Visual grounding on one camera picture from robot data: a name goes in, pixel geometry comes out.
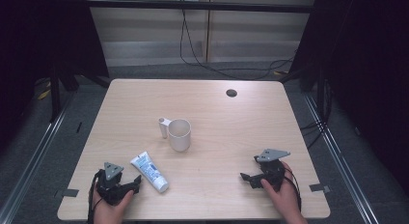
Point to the metal floor rail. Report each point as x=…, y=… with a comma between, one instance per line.
x=32, y=159
x=340, y=166

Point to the person's left hand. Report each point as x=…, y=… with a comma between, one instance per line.
x=111, y=212

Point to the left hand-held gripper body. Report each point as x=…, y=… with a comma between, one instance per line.
x=111, y=185

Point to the small black floor strip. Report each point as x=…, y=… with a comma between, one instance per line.
x=79, y=127

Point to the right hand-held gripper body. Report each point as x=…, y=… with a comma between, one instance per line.
x=271, y=171

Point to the grey tape piece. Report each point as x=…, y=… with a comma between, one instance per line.
x=67, y=193
x=319, y=188

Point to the black curtain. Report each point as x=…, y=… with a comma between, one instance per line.
x=369, y=72
x=38, y=50

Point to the yellow floor tape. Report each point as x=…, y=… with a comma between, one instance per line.
x=44, y=94

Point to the white and blue toothpaste tube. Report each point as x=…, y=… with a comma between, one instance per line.
x=150, y=172

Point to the black metal stand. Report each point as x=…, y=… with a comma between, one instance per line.
x=55, y=95

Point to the black horizontal bar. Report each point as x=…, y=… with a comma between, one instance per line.
x=199, y=5

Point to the person's right hand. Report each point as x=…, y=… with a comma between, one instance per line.
x=283, y=198

